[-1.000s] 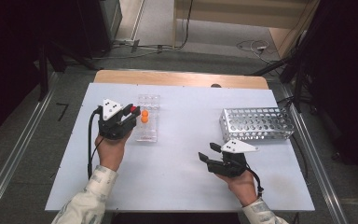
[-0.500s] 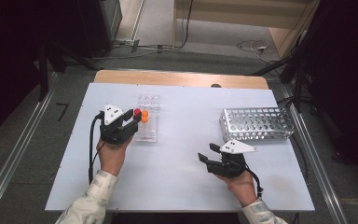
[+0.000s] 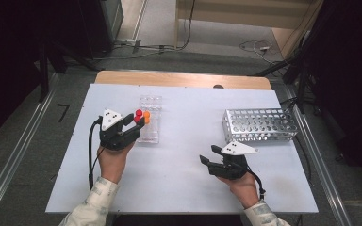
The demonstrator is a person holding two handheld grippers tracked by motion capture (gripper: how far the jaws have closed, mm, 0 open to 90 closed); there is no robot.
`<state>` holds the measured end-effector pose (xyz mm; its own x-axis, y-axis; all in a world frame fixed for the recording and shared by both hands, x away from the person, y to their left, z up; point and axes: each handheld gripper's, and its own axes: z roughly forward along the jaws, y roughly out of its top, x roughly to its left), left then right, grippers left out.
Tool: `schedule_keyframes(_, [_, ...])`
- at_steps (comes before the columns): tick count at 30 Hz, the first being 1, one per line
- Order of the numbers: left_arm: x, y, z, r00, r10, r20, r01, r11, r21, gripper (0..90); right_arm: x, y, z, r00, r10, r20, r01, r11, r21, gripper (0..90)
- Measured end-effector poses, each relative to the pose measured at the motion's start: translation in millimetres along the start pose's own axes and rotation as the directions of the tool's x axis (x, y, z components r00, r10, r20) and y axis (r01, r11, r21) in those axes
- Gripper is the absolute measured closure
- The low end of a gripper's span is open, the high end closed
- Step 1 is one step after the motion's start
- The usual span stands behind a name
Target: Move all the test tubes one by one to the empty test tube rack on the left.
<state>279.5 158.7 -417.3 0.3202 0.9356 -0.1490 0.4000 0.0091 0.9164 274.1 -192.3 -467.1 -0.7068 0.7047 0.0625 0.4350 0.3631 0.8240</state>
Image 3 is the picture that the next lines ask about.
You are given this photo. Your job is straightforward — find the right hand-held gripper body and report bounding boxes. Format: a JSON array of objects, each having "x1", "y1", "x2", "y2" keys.
[{"x1": 206, "y1": 140, "x2": 260, "y2": 181}]

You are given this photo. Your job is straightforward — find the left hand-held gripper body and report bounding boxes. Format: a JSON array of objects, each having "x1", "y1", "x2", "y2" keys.
[{"x1": 98, "y1": 108, "x2": 141, "y2": 152}]

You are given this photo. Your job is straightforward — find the clear acrylic tube rack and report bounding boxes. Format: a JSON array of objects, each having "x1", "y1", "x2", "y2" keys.
[{"x1": 137, "y1": 94, "x2": 163, "y2": 145}]

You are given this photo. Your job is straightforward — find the perforated metal tube rack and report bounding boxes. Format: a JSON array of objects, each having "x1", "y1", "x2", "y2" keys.
[{"x1": 222, "y1": 107, "x2": 300, "y2": 144}]

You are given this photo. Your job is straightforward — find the person's left hand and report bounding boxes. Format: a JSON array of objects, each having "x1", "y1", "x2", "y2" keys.
[{"x1": 96, "y1": 141, "x2": 137, "y2": 185}]

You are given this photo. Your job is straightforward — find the person's right hand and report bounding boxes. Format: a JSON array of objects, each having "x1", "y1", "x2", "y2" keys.
[{"x1": 217, "y1": 171, "x2": 262, "y2": 210}]

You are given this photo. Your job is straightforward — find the wooden table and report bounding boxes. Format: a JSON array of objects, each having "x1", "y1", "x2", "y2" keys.
[{"x1": 94, "y1": 70, "x2": 272, "y2": 91}]

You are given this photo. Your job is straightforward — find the black tripod stand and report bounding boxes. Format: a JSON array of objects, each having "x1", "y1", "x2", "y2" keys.
[{"x1": 37, "y1": 40, "x2": 106, "y2": 104}]

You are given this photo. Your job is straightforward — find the dark cabinet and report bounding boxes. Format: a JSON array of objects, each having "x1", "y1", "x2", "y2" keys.
[{"x1": 77, "y1": 0, "x2": 124, "y2": 60}]

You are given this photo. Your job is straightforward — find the black metal stand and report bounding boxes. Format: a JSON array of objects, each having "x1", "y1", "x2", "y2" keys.
[{"x1": 250, "y1": 29, "x2": 323, "y2": 115}]

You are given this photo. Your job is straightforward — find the beige wooden cabinet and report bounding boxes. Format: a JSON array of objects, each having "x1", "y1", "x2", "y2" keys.
[{"x1": 174, "y1": 0, "x2": 325, "y2": 60}]

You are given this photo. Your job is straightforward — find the left hand-held gripper cable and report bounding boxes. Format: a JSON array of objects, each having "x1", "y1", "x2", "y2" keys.
[{"x1": 87, "y1": 116, "x2": 104, "y2": 191}]

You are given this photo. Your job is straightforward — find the hand-held gripper cable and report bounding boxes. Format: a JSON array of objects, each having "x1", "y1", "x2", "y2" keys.
[
  {"x1": 246, "y1": 167, "x2": 267, "y2": 201},
  {"x1": 87, "y1": 116, "x2": 104, "y2": 191}
]

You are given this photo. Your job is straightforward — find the right hand-held gripper cable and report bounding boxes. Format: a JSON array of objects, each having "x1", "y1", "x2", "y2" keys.
[{"x1": 246, "y1": 167, "x2": 267, "y2": 201}]

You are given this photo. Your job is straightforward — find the black cable beside table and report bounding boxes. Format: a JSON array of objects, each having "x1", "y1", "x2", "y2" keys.
[{"x1": 294, "y1": 135, "x2": 313, "y2": 183}]

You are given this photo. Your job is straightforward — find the black floor cables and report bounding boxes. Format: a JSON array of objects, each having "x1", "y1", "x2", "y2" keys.
[{"x1": 93, "y1": 0, "x2": 197, "y2": 61}]

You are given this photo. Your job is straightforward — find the aluminium floor rail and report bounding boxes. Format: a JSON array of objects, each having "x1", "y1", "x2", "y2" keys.
[
  {"x1": 0, "y1": 72, "x2": 60, "y2": 222},
  {"x1": 282, "y1": 84, "x2": 354, "y2": 226}
]

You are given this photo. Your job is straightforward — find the white floor cable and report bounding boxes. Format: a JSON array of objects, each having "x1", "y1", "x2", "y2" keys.
[{"x1": 239, "y1": 39, "x2": 285, "y2": 65}]

